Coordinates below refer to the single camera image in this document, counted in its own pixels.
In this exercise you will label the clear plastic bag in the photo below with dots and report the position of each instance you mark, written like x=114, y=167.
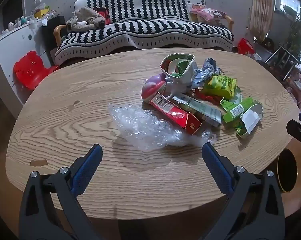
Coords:
x=140, y=130

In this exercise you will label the wooden armrest sofa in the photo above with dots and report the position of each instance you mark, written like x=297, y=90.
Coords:
x=57, y=31

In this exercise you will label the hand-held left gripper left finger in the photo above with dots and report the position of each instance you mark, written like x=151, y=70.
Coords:
x=86, y=170

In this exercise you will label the blue silver wrapper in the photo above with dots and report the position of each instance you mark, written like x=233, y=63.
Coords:
x=205, y=72

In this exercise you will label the pale cartoon print box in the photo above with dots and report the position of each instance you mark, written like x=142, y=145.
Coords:
x=193, y=7

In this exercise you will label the green snack packet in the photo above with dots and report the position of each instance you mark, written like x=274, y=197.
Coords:
x=220, y=86

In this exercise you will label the red bear stool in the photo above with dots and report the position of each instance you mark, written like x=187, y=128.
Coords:
x=30, y=70

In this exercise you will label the window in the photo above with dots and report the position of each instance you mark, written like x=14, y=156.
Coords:
x=289, y=0

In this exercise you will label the red plastic wrapper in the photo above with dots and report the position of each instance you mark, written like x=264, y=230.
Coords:
x=208, y=97

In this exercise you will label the brown tape patch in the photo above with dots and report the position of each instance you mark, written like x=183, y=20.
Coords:
x=38, y=162

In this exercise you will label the yellow box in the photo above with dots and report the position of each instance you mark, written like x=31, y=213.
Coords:
x=41, y=12

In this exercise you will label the pink cartoon pillow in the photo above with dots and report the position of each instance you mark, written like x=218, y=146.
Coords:
x=210, y=13

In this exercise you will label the white paper cup bag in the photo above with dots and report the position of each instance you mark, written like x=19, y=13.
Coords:
x=185, y=76

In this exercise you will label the potted green plant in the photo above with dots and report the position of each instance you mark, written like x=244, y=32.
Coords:
x=299, y=35

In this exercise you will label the black wooden chair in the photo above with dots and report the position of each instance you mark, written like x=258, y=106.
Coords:
x=281, y=52

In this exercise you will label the beige patterned curtain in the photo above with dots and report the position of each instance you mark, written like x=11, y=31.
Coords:
x=261, y=10

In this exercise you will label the torn green carton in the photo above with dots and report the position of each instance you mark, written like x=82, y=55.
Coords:
x=235, y=110

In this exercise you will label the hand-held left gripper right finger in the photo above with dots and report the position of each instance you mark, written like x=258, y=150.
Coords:
x=216, y=170

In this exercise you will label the beige crumpled clothing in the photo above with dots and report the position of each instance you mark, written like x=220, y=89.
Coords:
x=86, y=17

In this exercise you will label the black gold-rimmed trash bin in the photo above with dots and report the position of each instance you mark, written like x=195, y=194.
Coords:
x=286, y=170

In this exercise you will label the row of small bottles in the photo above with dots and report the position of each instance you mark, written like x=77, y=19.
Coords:
x=19, y=21

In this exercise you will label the pink purple plastic container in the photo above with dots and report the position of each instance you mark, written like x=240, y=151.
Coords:
x=153, y=88

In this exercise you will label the white cabinet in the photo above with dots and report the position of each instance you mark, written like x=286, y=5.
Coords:
x=13, y=45

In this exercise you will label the red plastic bag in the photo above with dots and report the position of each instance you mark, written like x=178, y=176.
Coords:
x=246, y=47

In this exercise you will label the white green long carton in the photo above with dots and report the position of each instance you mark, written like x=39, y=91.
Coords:
x=203, y=108

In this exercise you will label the red cardboard box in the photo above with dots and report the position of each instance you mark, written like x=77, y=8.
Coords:
x=175, y=115

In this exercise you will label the black white striped sofa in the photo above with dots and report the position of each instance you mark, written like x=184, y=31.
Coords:
x=140, y=30

